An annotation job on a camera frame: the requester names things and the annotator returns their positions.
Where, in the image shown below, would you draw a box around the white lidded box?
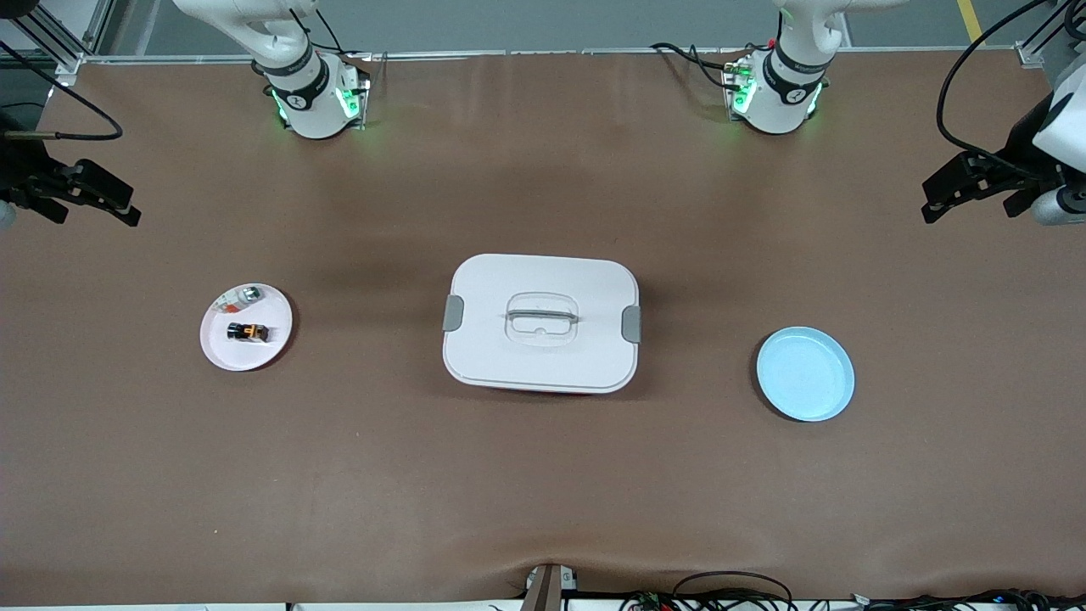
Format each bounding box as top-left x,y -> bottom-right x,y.
441,253 -> 642,395

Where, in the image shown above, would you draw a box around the pink round plate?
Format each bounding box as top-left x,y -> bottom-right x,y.
199,283 -> 294,373

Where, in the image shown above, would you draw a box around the light blue round plate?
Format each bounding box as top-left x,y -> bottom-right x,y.
756,327 -> 856,423

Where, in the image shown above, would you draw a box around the brown table mat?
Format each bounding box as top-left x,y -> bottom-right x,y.
0,49 -> 1086,608

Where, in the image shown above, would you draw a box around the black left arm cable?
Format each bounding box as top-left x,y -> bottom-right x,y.
936,0 -> 1061,179

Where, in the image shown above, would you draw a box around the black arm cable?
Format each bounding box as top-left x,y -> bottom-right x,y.
0,38 -> 125,142
936,0 -> 1061,179

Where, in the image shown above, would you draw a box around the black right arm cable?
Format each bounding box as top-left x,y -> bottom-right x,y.
0,38 -> 125,142

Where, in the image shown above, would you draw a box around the aluminium frame profile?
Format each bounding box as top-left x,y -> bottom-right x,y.
1014,0 -> 1086,70
0,0 -> 116,87

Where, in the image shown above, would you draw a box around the silver red switch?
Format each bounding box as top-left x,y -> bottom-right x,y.
216,287 -> 264,317

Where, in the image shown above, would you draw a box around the black base cables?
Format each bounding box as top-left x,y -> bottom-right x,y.
650,41 -> 741,91

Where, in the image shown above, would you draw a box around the metal table edge rail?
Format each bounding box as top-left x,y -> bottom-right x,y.
81,47 -> 1019,67

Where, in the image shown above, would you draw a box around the black cable bundle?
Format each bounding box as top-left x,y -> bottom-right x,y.
619,570 -> 1086,611

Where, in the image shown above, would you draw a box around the brown camera mount bracket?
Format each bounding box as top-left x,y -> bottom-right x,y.
521,563 -> 579,611

